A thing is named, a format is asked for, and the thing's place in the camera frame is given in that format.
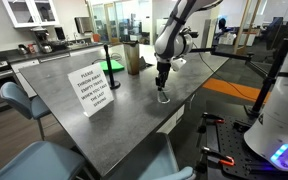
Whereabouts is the brown tall container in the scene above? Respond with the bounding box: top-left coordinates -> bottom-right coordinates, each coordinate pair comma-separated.
123,41 -> 139,75

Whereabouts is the silver kettle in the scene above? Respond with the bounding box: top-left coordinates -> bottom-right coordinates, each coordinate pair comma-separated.
18,44 -> 28,55

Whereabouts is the black orange clamp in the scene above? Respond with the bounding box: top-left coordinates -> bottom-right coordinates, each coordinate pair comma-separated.
201,146 -> 235,166
202,112 -> 225,124

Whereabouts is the black perforated mounting board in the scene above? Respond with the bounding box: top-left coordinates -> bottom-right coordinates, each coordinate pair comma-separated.
204,114 -> 288,180

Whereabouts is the black coffee maker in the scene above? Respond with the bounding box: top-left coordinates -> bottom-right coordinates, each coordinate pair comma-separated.
31,27 -> 53,53

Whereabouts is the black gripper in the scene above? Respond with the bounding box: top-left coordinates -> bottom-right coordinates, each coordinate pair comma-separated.
155,62 -> 171,91

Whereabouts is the clear glass cup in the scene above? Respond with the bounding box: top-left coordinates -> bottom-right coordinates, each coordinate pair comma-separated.
157,88 -> 170,104

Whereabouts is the white wall cabinet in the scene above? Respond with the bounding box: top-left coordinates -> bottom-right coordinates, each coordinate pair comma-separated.
2,0 -> 59,28

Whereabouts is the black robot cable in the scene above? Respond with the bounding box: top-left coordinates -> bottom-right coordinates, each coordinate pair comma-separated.
193,43 -> 272,103

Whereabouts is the black post stand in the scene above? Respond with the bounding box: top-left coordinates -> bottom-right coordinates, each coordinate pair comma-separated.
104,45 -> 120,90

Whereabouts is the white paper sign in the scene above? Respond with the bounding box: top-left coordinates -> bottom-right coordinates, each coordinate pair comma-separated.
68,63 -> 114,117

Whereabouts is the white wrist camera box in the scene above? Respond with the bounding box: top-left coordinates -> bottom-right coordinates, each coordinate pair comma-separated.
171,58 -> 186,72

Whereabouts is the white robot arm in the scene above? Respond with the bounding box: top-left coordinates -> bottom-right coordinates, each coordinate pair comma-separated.
154,0 -> 223,91

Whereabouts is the black camera tripod arm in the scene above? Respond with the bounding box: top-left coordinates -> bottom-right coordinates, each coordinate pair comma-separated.
190,38 -> 288,117

